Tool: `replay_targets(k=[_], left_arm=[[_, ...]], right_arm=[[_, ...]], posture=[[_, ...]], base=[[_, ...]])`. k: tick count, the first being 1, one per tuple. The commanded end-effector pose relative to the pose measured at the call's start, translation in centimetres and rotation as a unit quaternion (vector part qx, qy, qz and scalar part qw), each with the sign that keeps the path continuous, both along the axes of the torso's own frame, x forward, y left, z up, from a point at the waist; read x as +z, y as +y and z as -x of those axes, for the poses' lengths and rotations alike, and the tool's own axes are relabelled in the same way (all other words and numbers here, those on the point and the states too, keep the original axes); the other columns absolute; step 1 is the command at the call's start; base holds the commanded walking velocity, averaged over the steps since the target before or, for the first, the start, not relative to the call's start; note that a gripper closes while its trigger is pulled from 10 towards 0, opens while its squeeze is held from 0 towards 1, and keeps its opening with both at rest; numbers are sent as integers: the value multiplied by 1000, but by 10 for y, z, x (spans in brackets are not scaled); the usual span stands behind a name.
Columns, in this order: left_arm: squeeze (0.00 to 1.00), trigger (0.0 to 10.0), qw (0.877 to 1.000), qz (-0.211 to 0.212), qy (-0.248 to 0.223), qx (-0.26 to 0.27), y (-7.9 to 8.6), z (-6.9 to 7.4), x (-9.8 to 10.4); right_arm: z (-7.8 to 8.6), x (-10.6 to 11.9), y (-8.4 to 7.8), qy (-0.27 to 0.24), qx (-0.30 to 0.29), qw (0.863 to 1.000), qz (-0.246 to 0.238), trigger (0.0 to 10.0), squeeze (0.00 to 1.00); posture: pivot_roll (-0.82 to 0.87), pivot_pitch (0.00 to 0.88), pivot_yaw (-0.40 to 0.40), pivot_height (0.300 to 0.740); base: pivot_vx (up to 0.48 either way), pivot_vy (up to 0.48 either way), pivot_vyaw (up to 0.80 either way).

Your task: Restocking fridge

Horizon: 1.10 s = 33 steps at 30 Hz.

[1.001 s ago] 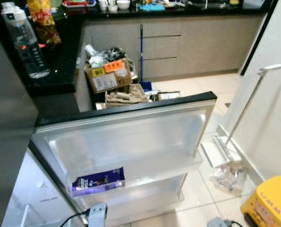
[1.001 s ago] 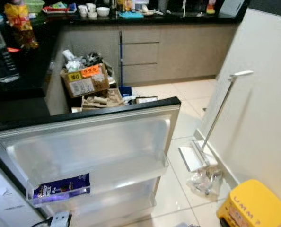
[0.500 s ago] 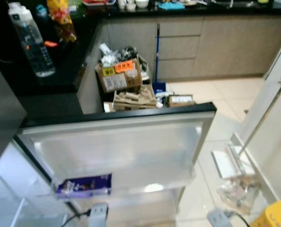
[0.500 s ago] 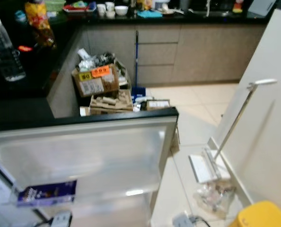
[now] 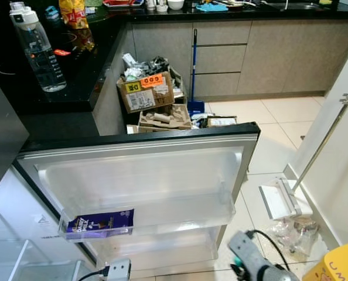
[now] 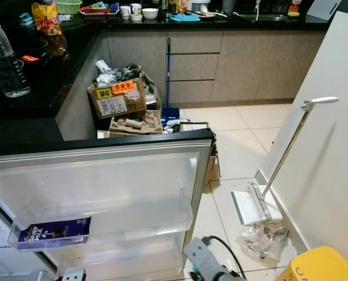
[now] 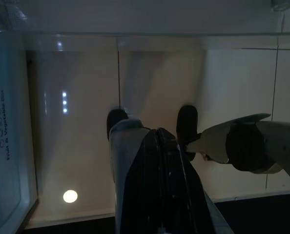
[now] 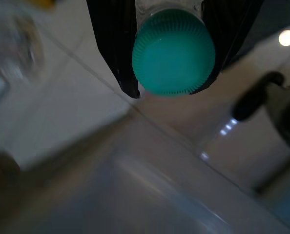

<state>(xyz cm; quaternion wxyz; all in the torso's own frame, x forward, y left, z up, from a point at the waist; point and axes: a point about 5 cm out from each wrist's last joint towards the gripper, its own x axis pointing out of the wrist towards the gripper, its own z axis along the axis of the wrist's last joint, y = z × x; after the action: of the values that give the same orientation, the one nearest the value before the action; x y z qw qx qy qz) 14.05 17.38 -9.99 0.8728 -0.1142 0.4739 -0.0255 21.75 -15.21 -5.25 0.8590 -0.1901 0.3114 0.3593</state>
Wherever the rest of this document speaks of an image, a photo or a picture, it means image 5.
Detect clear fridge door shelf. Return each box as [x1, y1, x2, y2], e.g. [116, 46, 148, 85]
[58, 192, 237, 242]

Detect clear plastic bag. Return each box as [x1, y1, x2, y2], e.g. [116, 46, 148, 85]
[270, 215, 320, 259]

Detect yellow bin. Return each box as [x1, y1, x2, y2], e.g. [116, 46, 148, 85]
[302, 241, 348, 281]

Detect purple chocolate milk carton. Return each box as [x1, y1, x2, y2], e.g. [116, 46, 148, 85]
[65, 208, 135, 241]

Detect flat white box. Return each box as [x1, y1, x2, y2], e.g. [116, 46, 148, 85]
[206, 115, 238, 128]

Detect grey pulp cardboard tray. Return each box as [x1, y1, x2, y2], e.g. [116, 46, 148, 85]
[137, 104, 193, 131]

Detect cardboard box orange labels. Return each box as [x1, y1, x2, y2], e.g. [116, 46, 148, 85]
[116, 73, 176, 114]

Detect black-topped kitchen counter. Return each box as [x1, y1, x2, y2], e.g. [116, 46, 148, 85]
[0, 0, 348, 141]

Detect blue cloth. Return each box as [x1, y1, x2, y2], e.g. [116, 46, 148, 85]
[195, 2, 229, 13]

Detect small white ceramic bowl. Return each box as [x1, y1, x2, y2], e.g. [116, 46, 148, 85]
[166, 0, 186, 11]

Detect red tray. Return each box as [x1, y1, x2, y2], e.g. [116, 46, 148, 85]
[102, 0, 145, 8]

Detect clear sports water bottle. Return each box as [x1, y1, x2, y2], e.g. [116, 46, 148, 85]
[8, 1, 68, 93]

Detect yellow red snack bag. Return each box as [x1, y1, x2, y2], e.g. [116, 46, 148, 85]
[58, 0, 90, 31]

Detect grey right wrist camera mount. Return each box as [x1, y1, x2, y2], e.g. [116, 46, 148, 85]
[228, 229, 265, 279]

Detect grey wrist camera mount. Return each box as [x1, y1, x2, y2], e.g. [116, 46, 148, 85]
[228, 229, 265, 279]
[105, 259, 132, 281]

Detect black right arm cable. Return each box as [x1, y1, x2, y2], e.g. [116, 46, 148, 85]
[246, 229, 293, 275]

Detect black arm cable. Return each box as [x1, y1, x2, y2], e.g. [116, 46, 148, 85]
[246, 229, 293, 275]
[76, 266, 110, 281]

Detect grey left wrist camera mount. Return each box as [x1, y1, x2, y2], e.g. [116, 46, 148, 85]
[105, 259, 132, 281]

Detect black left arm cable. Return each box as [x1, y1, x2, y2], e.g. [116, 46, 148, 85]
[76, 266, 110, 281]

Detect blue-handled broom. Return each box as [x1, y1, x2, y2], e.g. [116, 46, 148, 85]
[187, 29, 206, 115]

